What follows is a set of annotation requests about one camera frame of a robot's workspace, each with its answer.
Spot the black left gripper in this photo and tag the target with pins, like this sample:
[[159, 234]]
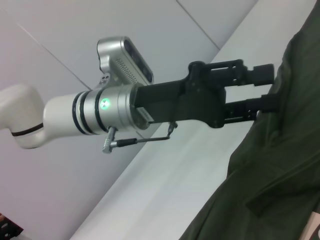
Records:
[[175, 100]]

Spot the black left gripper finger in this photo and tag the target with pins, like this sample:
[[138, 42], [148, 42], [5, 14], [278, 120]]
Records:
[[262, 73], [267, 102]]

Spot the dark green printed t-shirt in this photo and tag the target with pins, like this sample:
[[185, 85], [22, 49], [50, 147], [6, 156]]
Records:
[[275, 175]]

